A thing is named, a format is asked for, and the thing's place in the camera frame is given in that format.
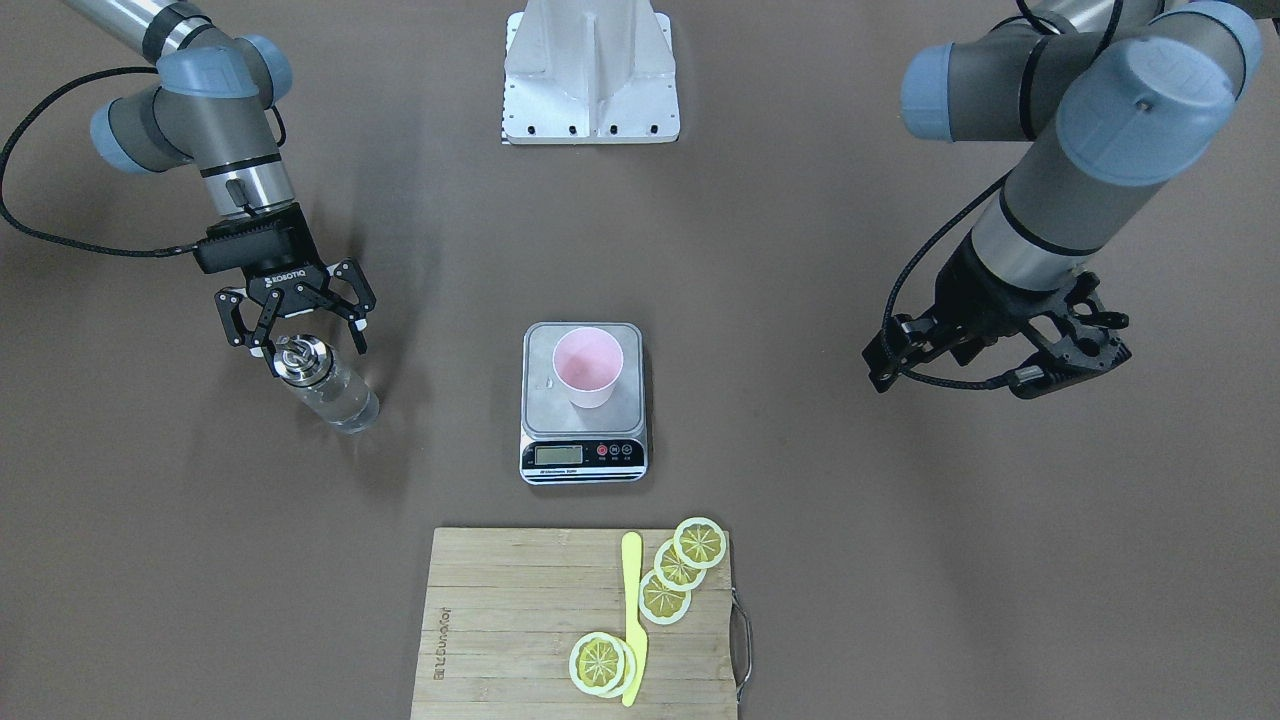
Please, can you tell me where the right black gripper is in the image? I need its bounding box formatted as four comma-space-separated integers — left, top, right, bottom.
195, 202, 378, 378

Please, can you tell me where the glass sauce bottle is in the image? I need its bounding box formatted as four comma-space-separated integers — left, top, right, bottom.
271, 334, 381, 434

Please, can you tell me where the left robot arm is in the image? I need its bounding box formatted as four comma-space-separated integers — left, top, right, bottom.
861, 1, 1277, 398

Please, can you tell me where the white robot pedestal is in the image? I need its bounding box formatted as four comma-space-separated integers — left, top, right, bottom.
500, 1, 681, 145

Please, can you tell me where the lemon slice under knife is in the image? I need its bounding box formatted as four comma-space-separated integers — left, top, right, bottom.
602, 641, 637, 700

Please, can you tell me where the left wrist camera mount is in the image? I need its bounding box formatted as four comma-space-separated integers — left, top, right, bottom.
1004, 272, 1133, 400

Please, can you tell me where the lemon slice near handle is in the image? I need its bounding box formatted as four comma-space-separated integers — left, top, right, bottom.
568, 632, 622, 698

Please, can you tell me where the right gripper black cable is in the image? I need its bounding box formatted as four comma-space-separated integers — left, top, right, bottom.
0, 67, 285, 259

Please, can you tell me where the yellow plastic knife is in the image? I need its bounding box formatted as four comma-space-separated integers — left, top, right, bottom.
621, 530, 649, 707

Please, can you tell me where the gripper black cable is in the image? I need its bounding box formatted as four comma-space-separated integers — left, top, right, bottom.
878, 170, 1030, 391
0, 67, 285, 259

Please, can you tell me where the pink plastic cup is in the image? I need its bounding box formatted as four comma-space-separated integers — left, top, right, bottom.
552, 327, 625, 409

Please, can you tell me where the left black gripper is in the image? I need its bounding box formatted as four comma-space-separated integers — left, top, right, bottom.
863, 234, 1076, 393

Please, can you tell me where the bamboo cutting board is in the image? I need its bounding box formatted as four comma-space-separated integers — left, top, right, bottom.
411, 527, 751, 719

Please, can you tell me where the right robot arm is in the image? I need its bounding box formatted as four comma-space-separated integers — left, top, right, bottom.
72, 1, 376, 359

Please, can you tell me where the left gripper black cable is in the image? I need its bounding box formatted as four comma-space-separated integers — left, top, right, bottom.
878, 170, 1030, 391

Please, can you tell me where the lemon slice far end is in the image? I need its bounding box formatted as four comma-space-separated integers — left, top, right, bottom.
672, 516, 730, 570

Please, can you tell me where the digital kitchen scale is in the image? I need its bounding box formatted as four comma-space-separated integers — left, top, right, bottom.
518, 322, 649, 486

